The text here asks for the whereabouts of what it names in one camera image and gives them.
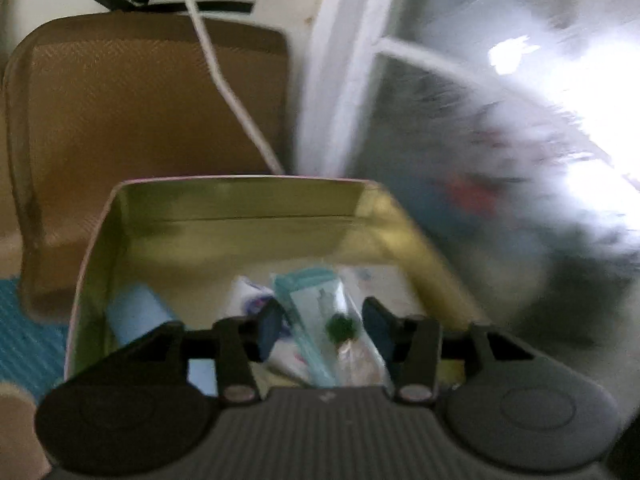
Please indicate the small teal pineapple box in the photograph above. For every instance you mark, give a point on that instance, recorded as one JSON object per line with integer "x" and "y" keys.
{"x": 328, "y": 329}

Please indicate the frosted floral glass door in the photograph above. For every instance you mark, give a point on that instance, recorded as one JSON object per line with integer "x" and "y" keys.
{"x": 509, "y": 130}

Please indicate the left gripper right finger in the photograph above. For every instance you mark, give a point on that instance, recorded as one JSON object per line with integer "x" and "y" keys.
{"x": 410, "y": 348}

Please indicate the white alcohol wipes packet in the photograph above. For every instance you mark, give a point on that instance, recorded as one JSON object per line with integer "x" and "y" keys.
{"x": 270, "y": 336}

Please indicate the round white snack can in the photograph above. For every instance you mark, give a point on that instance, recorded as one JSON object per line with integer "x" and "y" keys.
{"x": 22, "y": 456}

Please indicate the pink macaron tin box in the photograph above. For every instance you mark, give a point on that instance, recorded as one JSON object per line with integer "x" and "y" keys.
{"x": 188, "y": 239}

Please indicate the teal corrugated mat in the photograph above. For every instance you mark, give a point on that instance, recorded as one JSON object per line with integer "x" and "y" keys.
{"x": 32, "y": 355}

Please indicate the brown seat cushion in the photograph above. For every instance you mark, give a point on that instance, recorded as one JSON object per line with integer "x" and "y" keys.
{"x": 92, "y": 101}

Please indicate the blue plastic case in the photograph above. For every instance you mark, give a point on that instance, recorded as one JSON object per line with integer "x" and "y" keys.
{"x": 136, "y": 311}

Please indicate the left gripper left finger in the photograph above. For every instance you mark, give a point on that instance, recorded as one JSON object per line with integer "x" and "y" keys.
{"x": 239, "y": 342}

